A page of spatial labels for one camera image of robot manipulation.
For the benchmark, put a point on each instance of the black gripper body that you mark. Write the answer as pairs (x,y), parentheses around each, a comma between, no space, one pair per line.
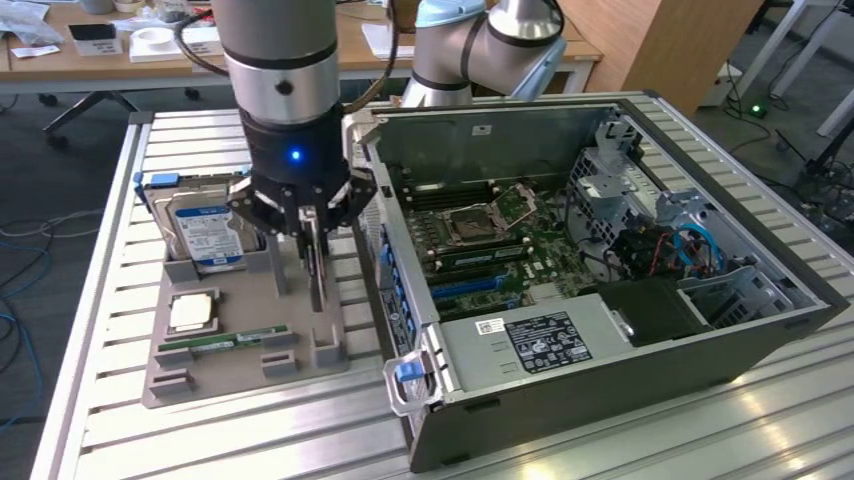
(294,150)

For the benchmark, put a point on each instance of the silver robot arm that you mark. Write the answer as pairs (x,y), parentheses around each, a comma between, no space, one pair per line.
(281,50)

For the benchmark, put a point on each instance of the hard disk blue label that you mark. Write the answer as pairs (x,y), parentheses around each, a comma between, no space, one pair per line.
(203,235)

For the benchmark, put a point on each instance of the CPU socket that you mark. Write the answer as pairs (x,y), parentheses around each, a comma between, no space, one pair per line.
(476,225)

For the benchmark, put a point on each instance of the green RAM stick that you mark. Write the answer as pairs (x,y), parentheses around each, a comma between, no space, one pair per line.
(484,255)
(221,340)

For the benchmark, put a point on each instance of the silver CPU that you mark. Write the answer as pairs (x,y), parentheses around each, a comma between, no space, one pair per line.
(193,312)

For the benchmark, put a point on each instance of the white paper stack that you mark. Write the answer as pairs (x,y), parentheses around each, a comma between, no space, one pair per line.
(377,45)

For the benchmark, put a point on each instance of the white labelled box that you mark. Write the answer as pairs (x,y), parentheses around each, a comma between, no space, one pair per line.
(201,42)

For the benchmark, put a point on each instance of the flat white box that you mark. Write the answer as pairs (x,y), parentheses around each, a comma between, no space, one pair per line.
(157,56)

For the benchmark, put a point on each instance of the green motherboard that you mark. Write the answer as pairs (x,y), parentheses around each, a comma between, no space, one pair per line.
(534,270)

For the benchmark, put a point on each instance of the white tape roll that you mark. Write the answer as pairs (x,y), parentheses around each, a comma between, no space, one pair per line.
(154,39)

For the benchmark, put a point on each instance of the cardboard box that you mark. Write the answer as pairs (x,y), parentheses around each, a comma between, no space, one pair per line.
(403,15)

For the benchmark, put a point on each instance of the grey parts rack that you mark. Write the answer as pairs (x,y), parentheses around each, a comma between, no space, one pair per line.
(234,370)

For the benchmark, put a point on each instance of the white box black top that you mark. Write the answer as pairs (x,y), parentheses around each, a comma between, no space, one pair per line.
(97,40)

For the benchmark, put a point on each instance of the silver power supply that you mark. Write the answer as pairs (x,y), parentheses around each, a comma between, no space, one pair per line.
(481,360)

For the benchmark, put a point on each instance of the silver drive cage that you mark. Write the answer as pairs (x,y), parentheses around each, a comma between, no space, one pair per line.
(608,220)

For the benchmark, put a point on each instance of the wooden desk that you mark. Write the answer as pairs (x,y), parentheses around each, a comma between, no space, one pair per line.
(67,67)

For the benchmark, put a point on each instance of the black connector block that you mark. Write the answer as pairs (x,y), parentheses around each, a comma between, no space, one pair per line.
(634,252)

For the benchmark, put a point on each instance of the clear plastic bag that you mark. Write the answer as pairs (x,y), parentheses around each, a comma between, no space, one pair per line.
(27,22)

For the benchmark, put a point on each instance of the open black PC case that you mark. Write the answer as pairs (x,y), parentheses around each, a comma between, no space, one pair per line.
(601,400)

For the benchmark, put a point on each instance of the wooden cabinet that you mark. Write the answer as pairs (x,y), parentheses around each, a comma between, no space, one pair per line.
(668,50)

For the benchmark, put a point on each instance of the silver disk bay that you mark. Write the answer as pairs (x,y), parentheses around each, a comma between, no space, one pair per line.
(734,295)

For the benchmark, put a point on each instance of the black device green light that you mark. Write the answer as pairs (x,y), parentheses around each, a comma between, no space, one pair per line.
(757,109)

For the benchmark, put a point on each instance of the white table frame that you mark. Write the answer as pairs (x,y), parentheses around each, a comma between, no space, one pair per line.
(801,30)

